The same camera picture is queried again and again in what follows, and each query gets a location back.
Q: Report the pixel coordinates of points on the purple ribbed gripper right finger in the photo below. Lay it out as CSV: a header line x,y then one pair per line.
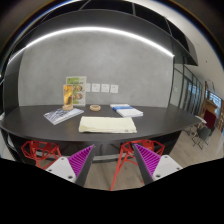
x,y
153,166

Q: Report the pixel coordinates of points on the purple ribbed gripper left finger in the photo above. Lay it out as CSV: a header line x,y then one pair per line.
x,y
74,168

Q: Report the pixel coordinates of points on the cream folded towel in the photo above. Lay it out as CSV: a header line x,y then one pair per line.
x,y
107,125

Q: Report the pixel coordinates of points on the grey patterned magazine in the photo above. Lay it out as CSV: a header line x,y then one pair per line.
x,y
59,115

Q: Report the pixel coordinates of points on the blue and white booklet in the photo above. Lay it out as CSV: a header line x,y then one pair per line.
x,y
125,110

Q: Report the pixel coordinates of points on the dark grey background chair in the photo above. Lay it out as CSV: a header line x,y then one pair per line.
x,y
201,136

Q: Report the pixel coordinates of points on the orange acrylic sign stand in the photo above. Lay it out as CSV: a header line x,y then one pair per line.
x,y
67,97

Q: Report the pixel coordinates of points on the round wooden ashtray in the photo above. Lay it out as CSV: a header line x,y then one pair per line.
x,y
95,108

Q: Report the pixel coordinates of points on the dark red background armchair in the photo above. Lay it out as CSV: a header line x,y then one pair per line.
x,y
210,119

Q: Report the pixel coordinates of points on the green white poster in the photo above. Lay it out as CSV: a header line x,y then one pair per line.
x,y
78,84

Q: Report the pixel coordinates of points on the right red wire chair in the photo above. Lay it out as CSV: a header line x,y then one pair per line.
x,y
127,153

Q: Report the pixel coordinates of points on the red wire chair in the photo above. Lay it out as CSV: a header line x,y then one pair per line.
x,y
127,153
40,151

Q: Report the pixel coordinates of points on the left red wire chair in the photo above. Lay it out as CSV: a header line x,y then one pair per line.
x,y
40,151

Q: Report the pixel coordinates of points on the white wall socket plate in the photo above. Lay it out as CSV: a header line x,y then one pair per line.
x,y
105,88
114,89
95,87
88,87

